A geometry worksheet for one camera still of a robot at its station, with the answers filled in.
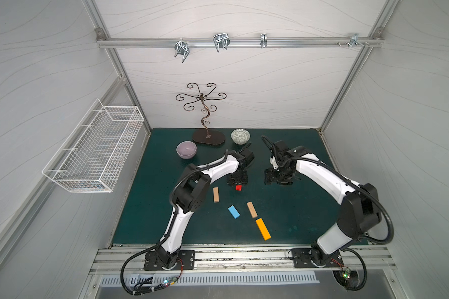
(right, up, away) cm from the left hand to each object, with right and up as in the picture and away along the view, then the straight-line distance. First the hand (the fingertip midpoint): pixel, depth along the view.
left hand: (241, 184), depth 94 cm
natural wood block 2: (+5, -11, -8) cm, 14 cm away
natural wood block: (-13, -4, -3) cm, 14 cm away
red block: (-1, -2, -1) cm, 2 cm away
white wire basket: (-58, +15, -26) cm, 66 cm away
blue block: (-4, -11, -7) cm, 14 cm away
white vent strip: (-11, -32, -23) cm, 41 cm away
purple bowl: (-31, +18, +13) cm, 38 cm away
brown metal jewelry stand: (-15, +25, +21) cm, 36 cm away
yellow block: (+9, -17, -13) cm, 23 cm away
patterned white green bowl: (+1, +26, +21) cm, 34 cm away
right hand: (+14, +3, -9) cm, 17 cm away
